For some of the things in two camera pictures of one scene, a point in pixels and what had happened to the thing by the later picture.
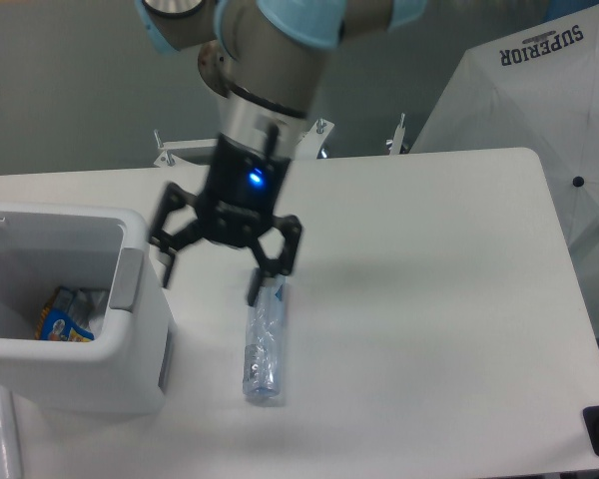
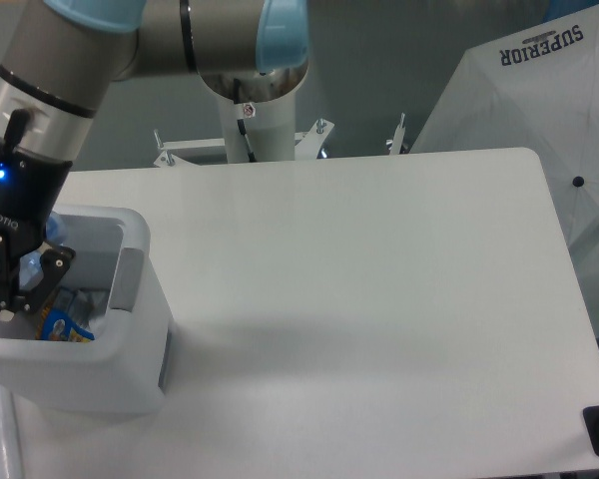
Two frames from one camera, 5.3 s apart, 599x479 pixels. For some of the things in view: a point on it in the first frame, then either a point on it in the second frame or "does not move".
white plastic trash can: (27, 253) does not move
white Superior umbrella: (552, 88) does not move
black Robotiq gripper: (238, 203) → (19, 191)
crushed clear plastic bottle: (262, 366) → (30, 265)
